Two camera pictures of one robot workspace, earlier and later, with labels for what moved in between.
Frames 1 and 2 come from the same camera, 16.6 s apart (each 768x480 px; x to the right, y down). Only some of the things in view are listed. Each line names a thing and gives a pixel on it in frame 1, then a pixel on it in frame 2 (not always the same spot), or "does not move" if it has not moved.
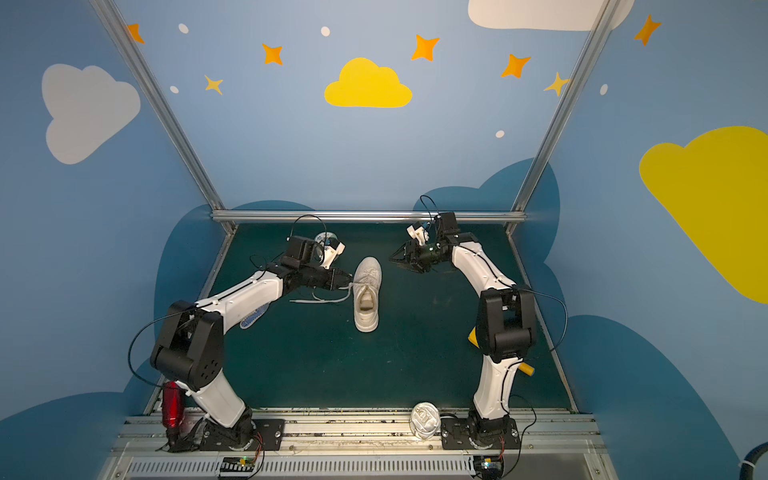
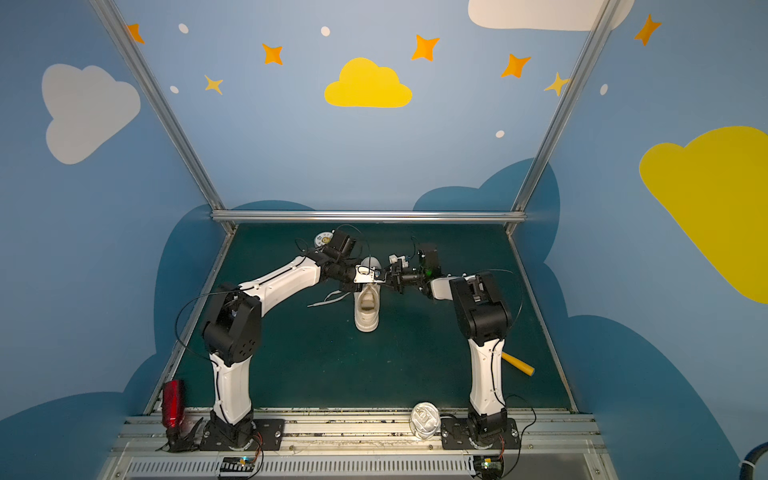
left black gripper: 327,278 → 351,271
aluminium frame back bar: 366,216 does not move
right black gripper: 417,257 → 400,279
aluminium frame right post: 561,114 does not move
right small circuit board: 490,466 does not move
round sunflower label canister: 324,237 does not move
